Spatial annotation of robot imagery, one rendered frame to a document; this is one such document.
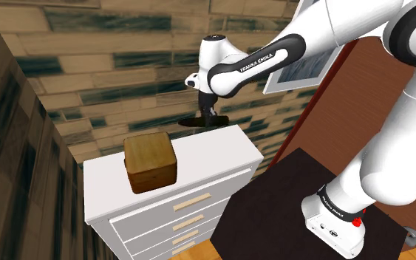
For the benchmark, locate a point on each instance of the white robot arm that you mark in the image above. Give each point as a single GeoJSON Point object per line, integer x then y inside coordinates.
{"type": "Point", "coordinates": [384, 158]}

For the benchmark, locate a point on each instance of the dark robot stand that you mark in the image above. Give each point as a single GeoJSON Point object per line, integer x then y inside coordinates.
{"type": "Point", "coordinates": [265, 216]}

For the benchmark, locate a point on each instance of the white framed wall picture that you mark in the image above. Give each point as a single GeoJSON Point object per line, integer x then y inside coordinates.
{"type": "Point", "coordinates": [301, 70]}

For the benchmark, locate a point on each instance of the reddish brown door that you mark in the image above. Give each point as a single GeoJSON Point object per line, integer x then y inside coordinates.
{"type": "Point", "coordinates": [355, 108]}

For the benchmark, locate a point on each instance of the dark brown flat plate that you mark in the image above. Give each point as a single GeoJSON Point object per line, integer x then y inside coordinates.
{"type": "Point", "coordinates": [192, 122]}

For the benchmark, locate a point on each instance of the brown wooden box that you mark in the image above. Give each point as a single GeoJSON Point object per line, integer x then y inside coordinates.
{"type": "Point", "coordinates": [150, 162]}

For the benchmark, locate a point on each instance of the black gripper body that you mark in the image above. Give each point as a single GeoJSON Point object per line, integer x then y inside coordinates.
{"type": "Point", "coordinates": [207, 102]}

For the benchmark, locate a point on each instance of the white chest of drawers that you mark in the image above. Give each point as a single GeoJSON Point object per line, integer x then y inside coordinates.
{"type": "Point", "coordinates": [207, 151]}

